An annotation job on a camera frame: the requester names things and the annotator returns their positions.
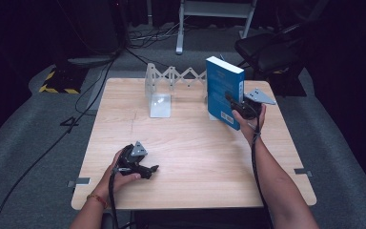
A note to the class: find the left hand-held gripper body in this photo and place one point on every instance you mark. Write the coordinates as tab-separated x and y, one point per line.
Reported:
130	162

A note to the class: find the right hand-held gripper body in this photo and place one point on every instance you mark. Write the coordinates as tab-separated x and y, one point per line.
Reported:
251	109

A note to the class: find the blue book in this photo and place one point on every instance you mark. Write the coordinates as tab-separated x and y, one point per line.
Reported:
220	89

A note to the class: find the white expandable bookend rack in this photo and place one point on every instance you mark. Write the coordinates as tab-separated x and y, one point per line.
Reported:
160	105

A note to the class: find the person's right hand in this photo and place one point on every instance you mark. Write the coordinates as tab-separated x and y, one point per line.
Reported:
254	129

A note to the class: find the person's left hand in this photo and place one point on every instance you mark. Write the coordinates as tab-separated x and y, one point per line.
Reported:
117	181

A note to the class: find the grey tape strip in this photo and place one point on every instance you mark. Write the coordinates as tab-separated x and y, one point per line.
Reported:
81	181
302	172

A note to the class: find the black chair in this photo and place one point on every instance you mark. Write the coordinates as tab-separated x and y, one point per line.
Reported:
267	51

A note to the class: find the black and yellow striped base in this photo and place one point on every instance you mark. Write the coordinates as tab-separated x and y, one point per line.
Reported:
64	81

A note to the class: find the dark equipment stand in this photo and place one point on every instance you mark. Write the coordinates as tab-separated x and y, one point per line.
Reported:
92	28

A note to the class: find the white metal stand frame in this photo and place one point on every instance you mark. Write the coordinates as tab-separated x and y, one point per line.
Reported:
180	31

